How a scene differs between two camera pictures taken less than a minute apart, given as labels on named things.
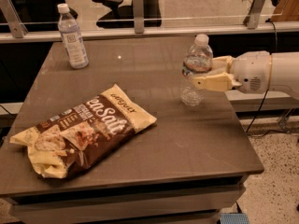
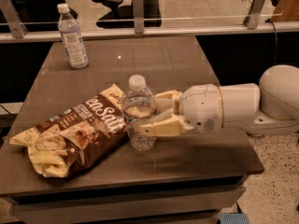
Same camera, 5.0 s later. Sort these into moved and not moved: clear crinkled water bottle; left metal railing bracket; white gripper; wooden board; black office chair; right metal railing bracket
Moved: clear crinkled water bottle; white gripper
Not moved: left metal railing bracket; right metal railing bracket; black office chair; wooden board
